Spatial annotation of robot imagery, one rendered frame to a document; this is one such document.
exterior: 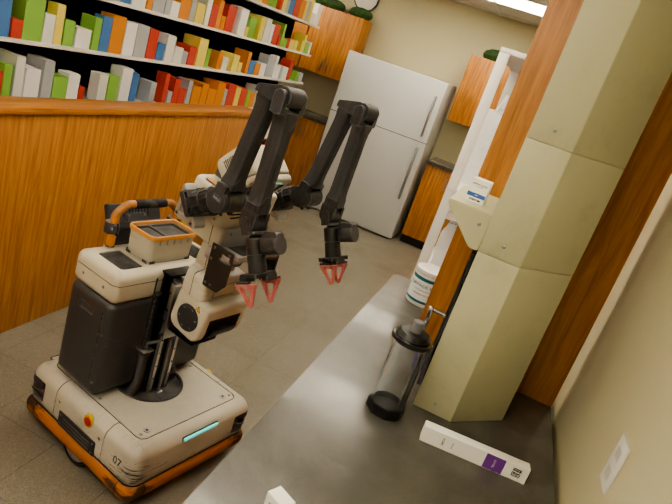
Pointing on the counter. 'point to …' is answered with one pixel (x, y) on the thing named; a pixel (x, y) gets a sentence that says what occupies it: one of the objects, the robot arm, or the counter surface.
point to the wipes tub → (422, 283)
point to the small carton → (479, 190)
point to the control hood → (472, 216)
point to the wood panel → (441, 295)
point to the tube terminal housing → (516, 281)
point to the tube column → (607, 79)
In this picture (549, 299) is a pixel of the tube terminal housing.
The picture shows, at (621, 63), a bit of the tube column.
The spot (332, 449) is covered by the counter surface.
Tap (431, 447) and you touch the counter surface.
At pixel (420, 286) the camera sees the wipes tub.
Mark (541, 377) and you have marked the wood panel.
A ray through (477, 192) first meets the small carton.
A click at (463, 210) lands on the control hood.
